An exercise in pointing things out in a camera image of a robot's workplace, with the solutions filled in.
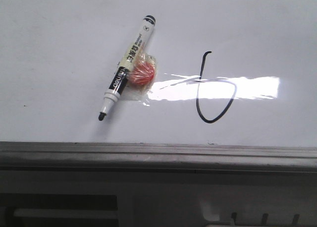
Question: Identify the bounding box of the white black whiteboard marker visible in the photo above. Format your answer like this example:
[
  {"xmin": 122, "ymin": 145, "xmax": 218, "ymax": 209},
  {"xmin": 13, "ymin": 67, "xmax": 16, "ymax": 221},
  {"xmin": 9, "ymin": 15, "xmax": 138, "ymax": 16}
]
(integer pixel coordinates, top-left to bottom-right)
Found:
[{"xmin": 98, "ymin": 15, "xmax": 156, "ymax": 121}]

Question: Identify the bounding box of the white whiteboard with aluminium frame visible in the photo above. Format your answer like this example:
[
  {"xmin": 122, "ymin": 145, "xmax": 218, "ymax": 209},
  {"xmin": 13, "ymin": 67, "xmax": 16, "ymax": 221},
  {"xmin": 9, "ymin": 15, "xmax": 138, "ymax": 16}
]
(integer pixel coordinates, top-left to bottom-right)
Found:
[{"xmin": 0, "ymin": 0, "xmax": 317, "ymax": 172}]

